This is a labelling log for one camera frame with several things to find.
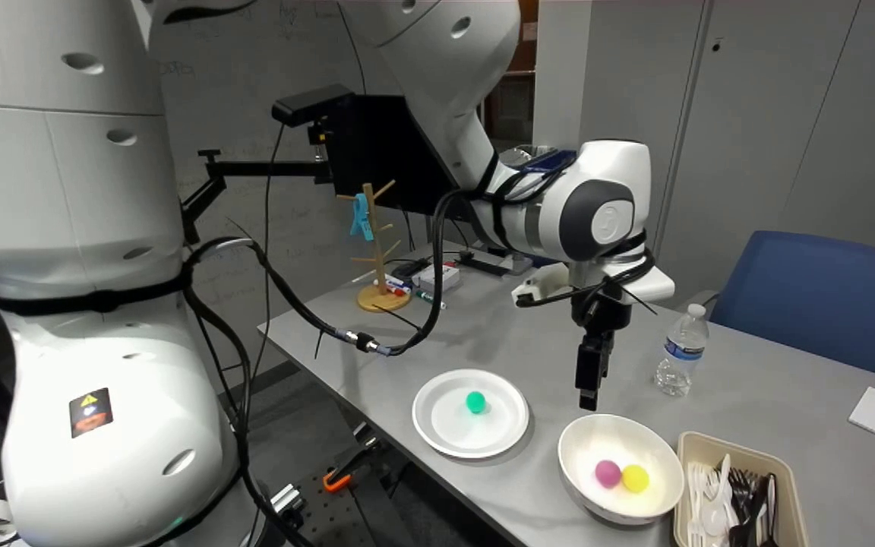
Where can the white bowl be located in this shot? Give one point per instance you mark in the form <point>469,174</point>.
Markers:
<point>579,455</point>

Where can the wooden stand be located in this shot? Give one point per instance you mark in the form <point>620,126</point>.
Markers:
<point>379,300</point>

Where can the pink ball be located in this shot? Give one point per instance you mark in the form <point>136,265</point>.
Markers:
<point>610,472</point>

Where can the black plastic cutlery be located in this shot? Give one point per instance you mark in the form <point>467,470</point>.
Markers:
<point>758,501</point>

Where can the clear plastic water bottle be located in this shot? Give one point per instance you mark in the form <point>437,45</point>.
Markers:
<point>683,349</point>

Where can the blue clip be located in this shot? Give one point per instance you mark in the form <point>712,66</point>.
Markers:
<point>364,215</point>

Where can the grey metal cabinet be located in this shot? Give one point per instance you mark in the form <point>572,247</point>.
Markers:
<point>760,122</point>

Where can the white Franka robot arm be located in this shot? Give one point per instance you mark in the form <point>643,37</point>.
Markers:
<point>73,152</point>

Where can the yellow ball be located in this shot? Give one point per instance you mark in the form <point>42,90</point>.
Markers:
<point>639,477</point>

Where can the white cutlery packet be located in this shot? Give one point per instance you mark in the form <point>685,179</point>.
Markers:
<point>705,501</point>

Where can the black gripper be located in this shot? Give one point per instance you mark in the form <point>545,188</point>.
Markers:
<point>599,316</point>

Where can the black camera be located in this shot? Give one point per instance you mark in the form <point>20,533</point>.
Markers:
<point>311,103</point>

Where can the small grey white box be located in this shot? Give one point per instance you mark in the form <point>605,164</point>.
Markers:
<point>450,274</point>

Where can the orange black clamp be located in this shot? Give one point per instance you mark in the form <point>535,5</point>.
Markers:
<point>341,472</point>

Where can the brown wooden door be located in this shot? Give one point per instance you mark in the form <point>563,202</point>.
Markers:
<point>528,35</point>

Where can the white plate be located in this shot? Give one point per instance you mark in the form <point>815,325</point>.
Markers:
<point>449,421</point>

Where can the green ball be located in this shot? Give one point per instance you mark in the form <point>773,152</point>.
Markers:
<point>474,402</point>

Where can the beige rectangular tray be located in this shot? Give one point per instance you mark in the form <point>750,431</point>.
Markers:
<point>722,437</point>

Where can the silver metal knob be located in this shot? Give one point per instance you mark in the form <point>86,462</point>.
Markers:
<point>287,499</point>

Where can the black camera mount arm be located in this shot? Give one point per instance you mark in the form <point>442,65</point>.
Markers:
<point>257,168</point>

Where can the black square panel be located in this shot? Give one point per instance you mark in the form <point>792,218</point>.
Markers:
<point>379,152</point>

